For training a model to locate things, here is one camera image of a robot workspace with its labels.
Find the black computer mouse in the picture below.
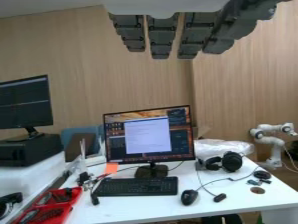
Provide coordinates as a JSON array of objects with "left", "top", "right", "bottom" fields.
[{"left": 180, "top": 188, "right": 201, "bottom": 207}]

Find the small black object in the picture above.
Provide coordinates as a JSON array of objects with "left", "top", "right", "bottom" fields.
[{"left": 89, "top": 191, "right": 101, "bottom": 206}]

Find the orange sticky note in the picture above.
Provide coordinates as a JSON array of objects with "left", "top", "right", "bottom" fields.
[{"left": 104, "top": 161, "right": 121, "bottom": 175}]

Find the white desk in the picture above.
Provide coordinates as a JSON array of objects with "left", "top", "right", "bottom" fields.
[{"left": 7, "top": 153, "right": 298, "bottom": 224}]

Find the small white jointed device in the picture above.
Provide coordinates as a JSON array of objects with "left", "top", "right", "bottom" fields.
[{"left": 247, "top": 121, "right": 298, "bottom": 170}]

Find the dark computer monitor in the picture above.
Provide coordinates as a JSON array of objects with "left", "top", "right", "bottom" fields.
[{"left": 0, "top": 74, "right": 55, "bottom": 140}]

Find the black keyboard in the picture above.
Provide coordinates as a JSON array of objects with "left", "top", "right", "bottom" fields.
[{"left": 93, "top": 176, "right": 180, "bottom": 198}]

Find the clear plastic bag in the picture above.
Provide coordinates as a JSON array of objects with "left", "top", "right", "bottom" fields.
[{"left": 193, "top": 138, "right": 255, "bottom": 161}]

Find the lit computer monitor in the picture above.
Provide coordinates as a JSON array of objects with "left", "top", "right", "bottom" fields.
[{"left": 102, "top": 105, "right": 197, "bottom": 179}]

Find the black case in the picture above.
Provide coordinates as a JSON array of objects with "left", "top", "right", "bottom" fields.
[{"left": 0, "top": 132, "right": 65, "bottom": 168}]

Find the red tray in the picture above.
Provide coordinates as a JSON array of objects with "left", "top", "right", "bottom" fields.
[
  {"left": 9, "top": 202, "right": 75, "bottom": 224},
  {"left": 33, "top": 186, "right": 85, "bottom": 210}
]

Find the brown cardboard sheet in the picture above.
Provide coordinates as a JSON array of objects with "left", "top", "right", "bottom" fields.
[{"left": 64, "top": 132, "right": 98, "bottom": 163}]

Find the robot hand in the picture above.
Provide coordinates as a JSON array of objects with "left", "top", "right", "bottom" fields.
[{"left": 101, "top": 0, "right": 294, "bottom": 61}]

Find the white foam box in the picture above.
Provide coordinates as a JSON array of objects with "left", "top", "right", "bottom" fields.
[{"left": 0, "top": 151, "right": 68, "bottom": 198}]

